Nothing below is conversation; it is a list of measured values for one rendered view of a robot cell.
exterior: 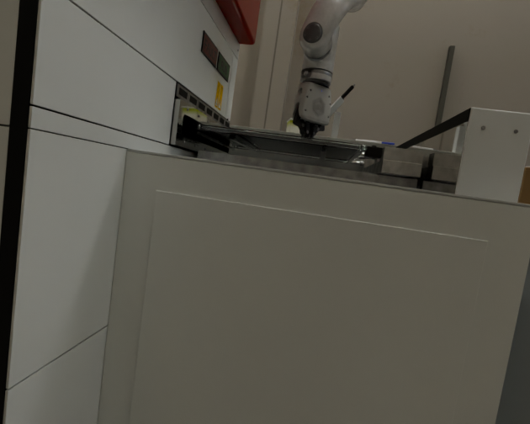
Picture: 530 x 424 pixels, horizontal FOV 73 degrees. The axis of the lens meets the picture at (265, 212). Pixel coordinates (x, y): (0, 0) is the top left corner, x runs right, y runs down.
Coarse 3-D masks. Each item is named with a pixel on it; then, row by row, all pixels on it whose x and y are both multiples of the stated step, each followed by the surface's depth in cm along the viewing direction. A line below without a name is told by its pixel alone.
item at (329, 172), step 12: (204, 156) 85; (216, 156) 84; (228, 156) 84; (240, 156) 84; (276, 168) 82; (288, 168) 82; (300, 168) 82; (312, 168) 81; (324, 168) 81; (336, 168) 81; (360, 180) 80; (372, 180) 80; (384, 180) 79; (396, 180) 79; (408, 180) 78
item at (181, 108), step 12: (180, 108) 74; (192, 108) 81; (180, 120) 75; (192, 120) 86; (204, 120) 90; (180, 132) 76; (180, 144) 77; (192, 144) 84; (204, 144) 93; (228, 144) 117
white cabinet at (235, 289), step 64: (128, 192) 59; (192, 192) 58; (256, 192) 56; (320, 192) 55; (384, 192) 53; (128, 256) 60; (192, 256) 58; (256, 256) 56; (320, 256) 55; (384, 256) 54; (448, 256) 52; (512, 256) 51; (128, 320) 61; (192, 320) 59; (256, 320) 57; (320, 320) 56; (384, 320) 54; (448, 320) 53; (512, 320) 52; (128, 384) 61; (192, 384) 59; (256, 384) 58; (320, 384) 56; (384, 384) 55; (448, 384) 54
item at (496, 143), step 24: (480, 120) 56; (504, 120) 56; (528, 120) 55; (480, 144) 57; (504, 144) 56; (528, 144) 56; (480, 168) 57; (504, 168) 56; (456, 192) 58; (480, 192) 57; (504, 192) 57
